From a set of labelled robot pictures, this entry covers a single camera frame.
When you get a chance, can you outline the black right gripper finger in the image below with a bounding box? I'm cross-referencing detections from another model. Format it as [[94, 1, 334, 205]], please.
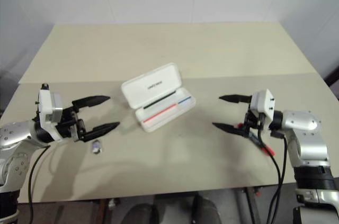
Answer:
[[211, 122, 250, 138], [219, 93, 252, 104]]

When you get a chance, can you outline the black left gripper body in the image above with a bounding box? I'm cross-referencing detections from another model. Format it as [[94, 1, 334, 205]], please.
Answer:
[[55, 105, 87, 143]]

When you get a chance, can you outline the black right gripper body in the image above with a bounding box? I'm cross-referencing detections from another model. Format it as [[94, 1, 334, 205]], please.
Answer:
[[243, 101, 266, 138]]

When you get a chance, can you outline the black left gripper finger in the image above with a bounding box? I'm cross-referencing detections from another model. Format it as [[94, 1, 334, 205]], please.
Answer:
[[80, 122, 121, 143], [72, 95, 111, 113]]

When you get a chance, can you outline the small white purple eraser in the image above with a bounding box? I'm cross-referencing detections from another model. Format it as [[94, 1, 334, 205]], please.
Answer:
[[92, 140, 103, 155]]

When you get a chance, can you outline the red and dark marker pen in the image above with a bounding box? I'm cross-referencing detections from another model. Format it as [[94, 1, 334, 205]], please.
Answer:
[[236, 122, 275, 156]]

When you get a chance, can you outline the white rectangular case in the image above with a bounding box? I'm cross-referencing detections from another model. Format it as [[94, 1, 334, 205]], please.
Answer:
[[121, 62, 197, 132]]

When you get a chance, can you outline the black pen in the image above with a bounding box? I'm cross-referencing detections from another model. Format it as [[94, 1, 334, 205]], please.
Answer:
[[142, 90, 176, 110]]

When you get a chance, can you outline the metal table leg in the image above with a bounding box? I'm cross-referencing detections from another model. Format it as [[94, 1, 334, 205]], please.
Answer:
[[245, 186, 260, 224]]

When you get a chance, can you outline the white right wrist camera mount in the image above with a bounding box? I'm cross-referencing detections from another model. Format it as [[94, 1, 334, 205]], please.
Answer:
[[250, 88, 276, 129]]

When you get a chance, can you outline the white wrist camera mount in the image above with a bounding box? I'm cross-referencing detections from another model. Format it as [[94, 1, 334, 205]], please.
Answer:
[[250, 88, 276, 129], [35, 83, 64, 143]]

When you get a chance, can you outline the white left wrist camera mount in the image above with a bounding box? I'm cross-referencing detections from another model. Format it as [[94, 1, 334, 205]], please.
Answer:
[[35, 83, 64, 143]]

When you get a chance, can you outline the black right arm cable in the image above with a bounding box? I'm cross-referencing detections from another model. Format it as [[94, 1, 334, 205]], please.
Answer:
[[266, 131, 289, 224]]

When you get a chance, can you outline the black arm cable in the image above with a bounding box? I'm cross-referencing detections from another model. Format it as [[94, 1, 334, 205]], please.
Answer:
[[266, 131, 289, 224], [28, 144, 51, 224]]

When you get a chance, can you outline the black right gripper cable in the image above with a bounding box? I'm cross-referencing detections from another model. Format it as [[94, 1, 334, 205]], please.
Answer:
[[258, 114, 282, 224]]

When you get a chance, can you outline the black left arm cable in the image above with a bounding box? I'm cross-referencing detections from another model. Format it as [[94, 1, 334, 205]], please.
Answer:
[[28, 144, 51, 224]]

